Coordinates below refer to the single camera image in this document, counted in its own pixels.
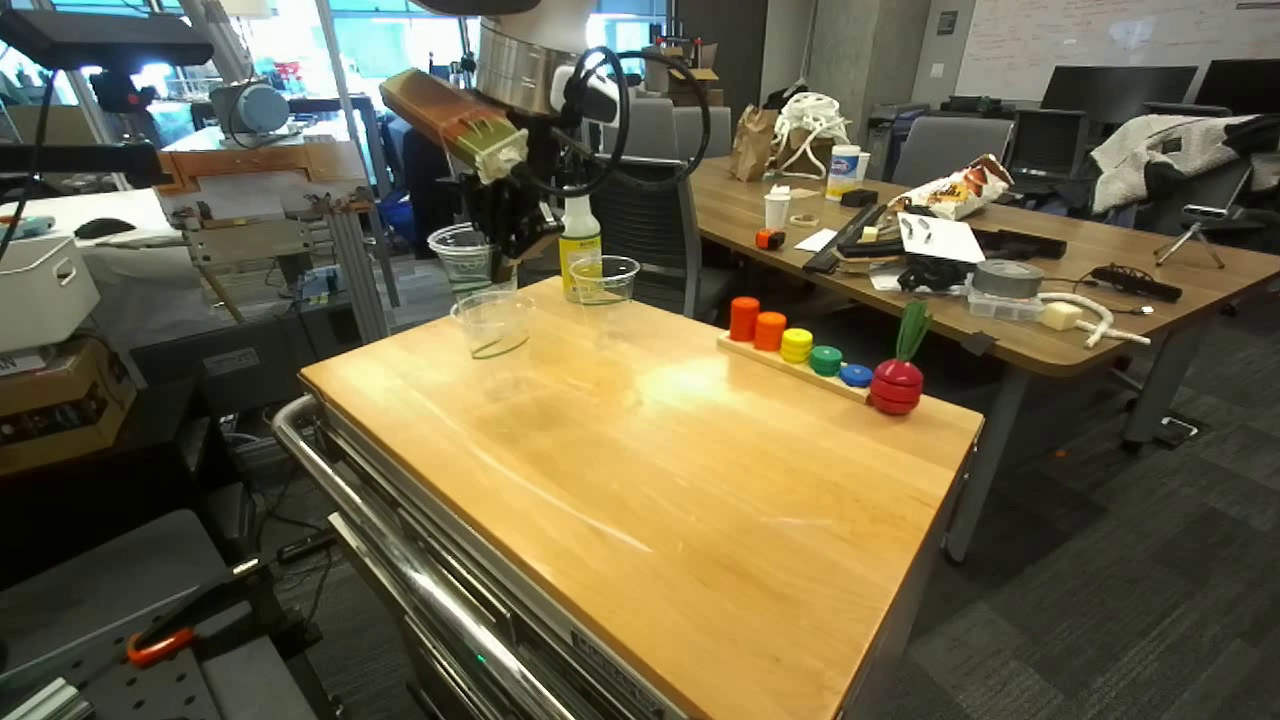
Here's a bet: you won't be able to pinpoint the grey round device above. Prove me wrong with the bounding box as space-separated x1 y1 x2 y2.
208 76 297 146

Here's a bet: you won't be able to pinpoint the grey office chair back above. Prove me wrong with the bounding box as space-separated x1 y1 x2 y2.
887 114 1014 193

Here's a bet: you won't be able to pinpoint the white jacket on chair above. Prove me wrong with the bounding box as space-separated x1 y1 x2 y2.
1088 108 1257 216

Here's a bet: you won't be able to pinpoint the white plastic box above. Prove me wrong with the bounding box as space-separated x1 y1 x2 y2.
0 237 105 355

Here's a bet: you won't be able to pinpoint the dark grey office chair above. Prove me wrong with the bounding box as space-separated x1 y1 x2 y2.
592 152 709 318

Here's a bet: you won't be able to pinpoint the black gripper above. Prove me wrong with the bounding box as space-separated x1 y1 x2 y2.
473 137 577 290

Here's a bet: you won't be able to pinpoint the black perforated metal plate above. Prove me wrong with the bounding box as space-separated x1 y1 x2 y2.
0 505 324 720

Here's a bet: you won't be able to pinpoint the large wooden office desk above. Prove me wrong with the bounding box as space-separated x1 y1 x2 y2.
683 157 1280 566

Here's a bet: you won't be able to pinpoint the chips bag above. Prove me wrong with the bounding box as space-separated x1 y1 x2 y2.
887 152 1014 226

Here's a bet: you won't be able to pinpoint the wooden toy base strip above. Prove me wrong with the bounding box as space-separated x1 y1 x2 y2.
715 331 883 401

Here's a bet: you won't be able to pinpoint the small black monitor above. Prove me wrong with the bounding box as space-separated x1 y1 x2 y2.
1004 104 1091 189

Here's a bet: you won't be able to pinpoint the black keyboard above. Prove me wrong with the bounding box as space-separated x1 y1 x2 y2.
801 197 894 277

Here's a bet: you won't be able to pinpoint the white cable with plug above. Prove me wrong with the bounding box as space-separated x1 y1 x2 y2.
1035 290 1151 352

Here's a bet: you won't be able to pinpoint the orange handled clamp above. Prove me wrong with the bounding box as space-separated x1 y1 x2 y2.
124 626 200 674

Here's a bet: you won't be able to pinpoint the black overhead shelf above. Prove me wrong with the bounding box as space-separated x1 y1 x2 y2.
0 5 217 71

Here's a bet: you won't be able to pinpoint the flat black device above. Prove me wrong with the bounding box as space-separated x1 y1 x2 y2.
971 228 1070 266

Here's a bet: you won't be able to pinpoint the red radish toy green leaves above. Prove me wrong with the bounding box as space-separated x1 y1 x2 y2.
865 302 932 422

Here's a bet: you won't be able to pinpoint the black remote control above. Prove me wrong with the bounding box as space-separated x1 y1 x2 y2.
1088 261 1182 303

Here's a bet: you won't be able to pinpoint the white paper sheet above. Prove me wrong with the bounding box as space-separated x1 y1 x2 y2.
891 214 988 267

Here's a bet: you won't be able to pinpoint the small cardboard box with items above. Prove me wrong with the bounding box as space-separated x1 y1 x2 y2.
660 36 729 114

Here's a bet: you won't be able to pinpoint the black computer mouse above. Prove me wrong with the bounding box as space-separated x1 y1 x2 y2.
73 216 140 244

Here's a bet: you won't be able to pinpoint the tan wrist camera box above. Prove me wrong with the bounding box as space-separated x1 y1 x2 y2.
374 63 530 189

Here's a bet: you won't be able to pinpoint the brown paper bag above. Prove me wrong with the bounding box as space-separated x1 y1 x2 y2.
729 104 784 189

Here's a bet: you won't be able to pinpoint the white net bag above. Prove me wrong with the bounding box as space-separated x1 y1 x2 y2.
772 90 850 175

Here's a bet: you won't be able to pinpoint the spray bottle with yellow liquid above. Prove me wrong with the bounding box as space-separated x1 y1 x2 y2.
550 186 603 309

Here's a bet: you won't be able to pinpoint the small white bottle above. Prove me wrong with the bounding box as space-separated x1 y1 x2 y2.
759 186 796 237

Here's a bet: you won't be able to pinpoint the wide black monitor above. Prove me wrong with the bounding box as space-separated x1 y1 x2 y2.
1035 60 1198 125
1193 56 1280 115

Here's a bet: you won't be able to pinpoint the red toy cylinder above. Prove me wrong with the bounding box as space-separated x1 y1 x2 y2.
729 291 764 343

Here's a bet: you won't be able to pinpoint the white container blue label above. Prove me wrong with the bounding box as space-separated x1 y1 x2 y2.
823 139 871 203

